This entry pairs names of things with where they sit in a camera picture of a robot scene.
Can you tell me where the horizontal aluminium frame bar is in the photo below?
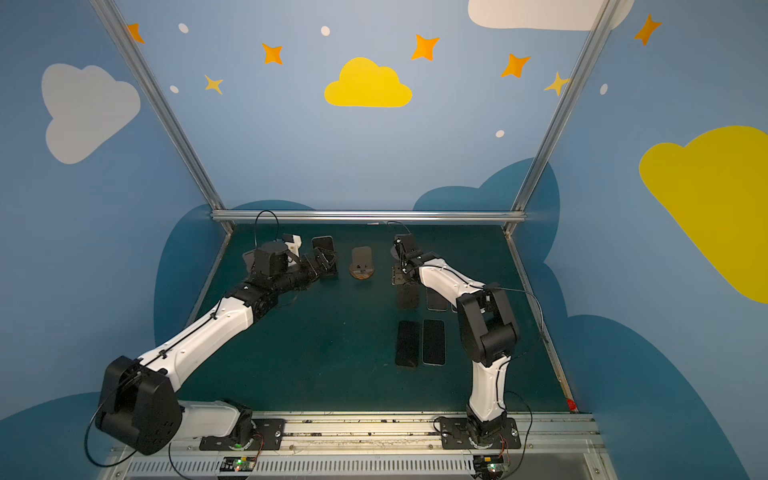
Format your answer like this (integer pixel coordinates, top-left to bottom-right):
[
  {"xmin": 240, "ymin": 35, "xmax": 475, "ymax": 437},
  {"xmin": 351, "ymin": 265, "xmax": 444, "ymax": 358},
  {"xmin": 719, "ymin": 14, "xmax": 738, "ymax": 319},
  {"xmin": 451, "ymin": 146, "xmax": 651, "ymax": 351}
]
[{"xmin": 211, "ymin": 210, "xmax": 526, "ymax": 225}]

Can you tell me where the right controller board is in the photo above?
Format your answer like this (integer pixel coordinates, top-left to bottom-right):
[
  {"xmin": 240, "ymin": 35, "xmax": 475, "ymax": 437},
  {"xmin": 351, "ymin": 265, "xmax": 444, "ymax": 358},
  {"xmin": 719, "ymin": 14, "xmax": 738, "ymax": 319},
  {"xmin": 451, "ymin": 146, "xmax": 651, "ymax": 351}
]
[{"xmin": 471, "ymin": 456, "xmax": 507, "ymax": 480}]

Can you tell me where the aluminium frame post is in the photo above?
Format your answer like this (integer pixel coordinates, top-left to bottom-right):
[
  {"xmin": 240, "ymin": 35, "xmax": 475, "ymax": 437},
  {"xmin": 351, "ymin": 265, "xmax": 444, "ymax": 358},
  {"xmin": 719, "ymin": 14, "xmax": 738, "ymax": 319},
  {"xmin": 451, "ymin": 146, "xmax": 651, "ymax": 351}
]
[
  {"xmin": 89, "ymin": 0, "xmax": 225, "ymax": 212},
  {"xmin": 503, "ymin": 0, "xmax": 623, "ymax": 239}
]

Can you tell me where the right aluminium frame post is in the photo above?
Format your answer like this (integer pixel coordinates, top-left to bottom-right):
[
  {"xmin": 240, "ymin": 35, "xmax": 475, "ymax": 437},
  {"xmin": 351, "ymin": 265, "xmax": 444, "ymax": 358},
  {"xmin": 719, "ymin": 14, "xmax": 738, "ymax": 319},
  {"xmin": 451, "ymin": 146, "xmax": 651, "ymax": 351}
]
[{"xmin": 503, "ymin": 0, "xmax": 623, "ymax": 239}]

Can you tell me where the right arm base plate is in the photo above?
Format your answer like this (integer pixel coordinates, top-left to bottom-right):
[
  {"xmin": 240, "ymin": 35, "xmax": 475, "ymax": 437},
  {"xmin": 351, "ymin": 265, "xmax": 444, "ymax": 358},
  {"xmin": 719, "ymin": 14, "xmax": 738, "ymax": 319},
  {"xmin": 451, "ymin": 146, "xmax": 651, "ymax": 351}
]
[{"xmin": 433, "ymin": 416, "xmax": 522, "ymax": 450}]

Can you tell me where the light blue phone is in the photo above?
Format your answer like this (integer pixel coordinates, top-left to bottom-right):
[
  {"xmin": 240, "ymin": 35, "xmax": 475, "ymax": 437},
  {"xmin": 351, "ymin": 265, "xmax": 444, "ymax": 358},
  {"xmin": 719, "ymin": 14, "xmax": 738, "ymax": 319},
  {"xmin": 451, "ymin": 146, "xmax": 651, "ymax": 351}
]
[{"xmin": 422, "ymin": 319, "xmax": 446, "ymax": 366}]

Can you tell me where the grey round stand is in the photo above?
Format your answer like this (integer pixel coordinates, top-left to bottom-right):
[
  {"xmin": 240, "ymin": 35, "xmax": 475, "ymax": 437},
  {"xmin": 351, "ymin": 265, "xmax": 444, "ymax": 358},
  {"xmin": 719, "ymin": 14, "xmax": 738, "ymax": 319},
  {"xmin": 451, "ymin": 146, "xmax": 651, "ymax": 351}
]
[{"xmin": 242, "ymin": 250, "xmax": 255, "ymax": 273}]

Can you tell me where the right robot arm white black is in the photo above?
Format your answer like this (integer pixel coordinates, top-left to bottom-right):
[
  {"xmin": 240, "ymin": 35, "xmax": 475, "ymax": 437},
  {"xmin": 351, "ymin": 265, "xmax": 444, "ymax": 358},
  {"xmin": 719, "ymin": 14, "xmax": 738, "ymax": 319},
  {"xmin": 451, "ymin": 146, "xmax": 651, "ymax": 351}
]
[{"xmin": 393, "ymin": 234, "xmax": 521, "ymax": 447}]

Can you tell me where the left aluminium frame post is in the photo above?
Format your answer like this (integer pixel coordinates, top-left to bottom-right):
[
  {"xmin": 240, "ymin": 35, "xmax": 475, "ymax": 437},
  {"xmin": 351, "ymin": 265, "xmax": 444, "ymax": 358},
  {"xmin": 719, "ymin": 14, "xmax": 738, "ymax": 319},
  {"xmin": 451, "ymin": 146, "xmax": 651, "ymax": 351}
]
[{"xmin": 89, "ymin": 0, "xmax": 225, "ymax": 212}]

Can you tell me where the aluminium mounting rail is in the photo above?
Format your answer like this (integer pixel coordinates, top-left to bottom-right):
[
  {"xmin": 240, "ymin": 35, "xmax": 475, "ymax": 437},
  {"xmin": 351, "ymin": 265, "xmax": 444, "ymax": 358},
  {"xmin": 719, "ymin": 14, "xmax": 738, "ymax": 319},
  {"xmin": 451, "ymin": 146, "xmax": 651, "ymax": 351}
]
[{"xmin": 98, "ymin": 411, "xmax": 617, "ymax": 479}]

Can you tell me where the dark phone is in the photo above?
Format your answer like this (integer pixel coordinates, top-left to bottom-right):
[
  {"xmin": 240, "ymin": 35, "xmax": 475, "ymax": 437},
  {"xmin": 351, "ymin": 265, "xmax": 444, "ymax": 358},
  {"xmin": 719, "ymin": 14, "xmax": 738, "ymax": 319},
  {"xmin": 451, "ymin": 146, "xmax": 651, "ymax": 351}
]
[
  {"xmin": 395, "ymin": 321, "xmax": 421, "ymax": 368},
  {"xmin": 396, "ymin": 282, "xmax": 420, "ymax": 310}
]

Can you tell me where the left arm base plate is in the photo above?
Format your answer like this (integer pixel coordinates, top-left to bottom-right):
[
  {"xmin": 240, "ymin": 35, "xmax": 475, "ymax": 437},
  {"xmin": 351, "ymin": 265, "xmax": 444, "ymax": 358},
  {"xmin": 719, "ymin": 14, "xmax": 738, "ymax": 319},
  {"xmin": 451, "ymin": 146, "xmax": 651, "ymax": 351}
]
[{"xmin": 199, "ymin": 418, "xmax": 286, "ymax": 452}]

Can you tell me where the round wooden phone stand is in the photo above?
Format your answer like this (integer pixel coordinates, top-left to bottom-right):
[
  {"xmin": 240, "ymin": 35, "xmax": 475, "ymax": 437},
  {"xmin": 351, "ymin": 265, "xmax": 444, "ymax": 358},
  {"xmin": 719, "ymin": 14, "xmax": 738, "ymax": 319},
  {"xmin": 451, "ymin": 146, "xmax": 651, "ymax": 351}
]
[{"xmin": 349, "ymin": 246, "xmax": 375, "ymax": 281}]

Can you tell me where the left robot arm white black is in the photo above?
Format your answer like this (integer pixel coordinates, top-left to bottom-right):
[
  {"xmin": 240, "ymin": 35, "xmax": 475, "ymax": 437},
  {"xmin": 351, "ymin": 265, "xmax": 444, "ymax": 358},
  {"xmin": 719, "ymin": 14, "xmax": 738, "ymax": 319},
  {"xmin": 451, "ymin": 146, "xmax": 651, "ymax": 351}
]
[{"xmin": 91, "ymin": 235, "xmax": 338, "ymax": 455}]

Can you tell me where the controller board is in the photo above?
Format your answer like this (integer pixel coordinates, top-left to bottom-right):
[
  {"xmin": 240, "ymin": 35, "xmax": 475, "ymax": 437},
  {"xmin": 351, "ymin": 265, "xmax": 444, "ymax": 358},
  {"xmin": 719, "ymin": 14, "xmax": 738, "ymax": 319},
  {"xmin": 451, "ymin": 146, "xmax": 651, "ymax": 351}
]
[
  {"xmin": 471, "ymin": 456, "xmax": 507, "ymax": 480},
  {"xmin": 219, "ymin": 456, "xmax": 257, "ymax": 473}
]

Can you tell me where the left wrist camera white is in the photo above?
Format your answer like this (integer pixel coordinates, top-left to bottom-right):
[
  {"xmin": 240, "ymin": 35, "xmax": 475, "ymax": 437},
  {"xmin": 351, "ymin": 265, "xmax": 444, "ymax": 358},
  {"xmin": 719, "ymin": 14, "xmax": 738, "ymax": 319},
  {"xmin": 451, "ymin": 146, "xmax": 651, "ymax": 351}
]
[{"xmin": 282, "ymin": 233, "xmax": 302, "ymax": 256}]

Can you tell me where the pink-edged phone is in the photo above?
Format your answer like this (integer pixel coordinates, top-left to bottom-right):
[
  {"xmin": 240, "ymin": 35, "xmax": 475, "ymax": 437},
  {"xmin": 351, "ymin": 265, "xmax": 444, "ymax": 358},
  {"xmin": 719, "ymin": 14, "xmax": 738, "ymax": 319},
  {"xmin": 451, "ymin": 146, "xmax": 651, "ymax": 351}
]
[{"xmin": 311, "ymin": 236, "xmax": 336, "ymax": 251}]

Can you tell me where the left controller board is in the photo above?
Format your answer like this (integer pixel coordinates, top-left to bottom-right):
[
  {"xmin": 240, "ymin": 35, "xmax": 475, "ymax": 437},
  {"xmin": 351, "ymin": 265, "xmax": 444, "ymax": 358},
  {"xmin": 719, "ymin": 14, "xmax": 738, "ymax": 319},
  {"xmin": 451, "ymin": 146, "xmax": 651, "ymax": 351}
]
[{"xmin": 219, "ymin": 456, "xmax": 257, "ymax": 473}]

